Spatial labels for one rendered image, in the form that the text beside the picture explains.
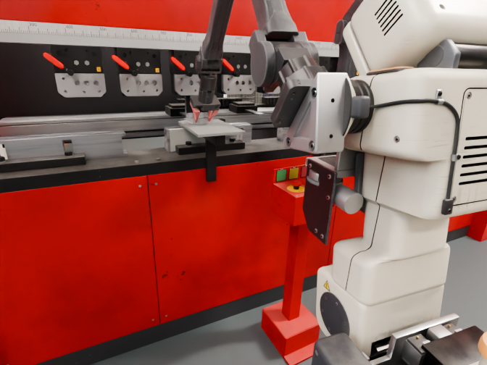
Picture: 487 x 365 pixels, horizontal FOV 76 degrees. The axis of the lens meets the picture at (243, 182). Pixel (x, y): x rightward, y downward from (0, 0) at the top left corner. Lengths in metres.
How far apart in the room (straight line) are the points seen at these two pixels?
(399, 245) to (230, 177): 0.86
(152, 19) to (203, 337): 1.38
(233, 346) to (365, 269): 1.10
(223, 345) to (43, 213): 0.96
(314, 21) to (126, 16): 0.80
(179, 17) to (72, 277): 1.04
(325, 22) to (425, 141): 1.19
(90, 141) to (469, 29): 1.14
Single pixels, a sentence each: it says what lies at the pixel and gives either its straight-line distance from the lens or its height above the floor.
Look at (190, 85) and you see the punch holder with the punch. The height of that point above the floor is 1.14.
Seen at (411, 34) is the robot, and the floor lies 1.28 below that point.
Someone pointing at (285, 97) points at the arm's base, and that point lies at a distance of 0.47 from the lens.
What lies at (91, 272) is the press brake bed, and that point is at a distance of 1.39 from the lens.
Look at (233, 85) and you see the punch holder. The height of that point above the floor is 1.14.
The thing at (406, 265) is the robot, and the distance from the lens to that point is 0.69.
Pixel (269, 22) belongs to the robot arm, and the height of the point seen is 1.30.
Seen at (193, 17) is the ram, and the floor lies 1.39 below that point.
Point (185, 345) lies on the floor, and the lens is 1.66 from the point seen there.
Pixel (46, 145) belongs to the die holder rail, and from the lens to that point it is 1.31.
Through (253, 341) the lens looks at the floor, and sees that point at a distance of 1.67.
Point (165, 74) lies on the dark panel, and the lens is 1.84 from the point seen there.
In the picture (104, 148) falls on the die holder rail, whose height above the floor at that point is 0.92.
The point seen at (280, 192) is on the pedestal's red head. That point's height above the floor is 0.76.
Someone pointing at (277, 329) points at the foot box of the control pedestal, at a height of 0.11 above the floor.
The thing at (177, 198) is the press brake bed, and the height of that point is 0.71.
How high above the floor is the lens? 1.24
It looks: 21 degrees down
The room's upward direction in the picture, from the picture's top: 2 degrees clockwise
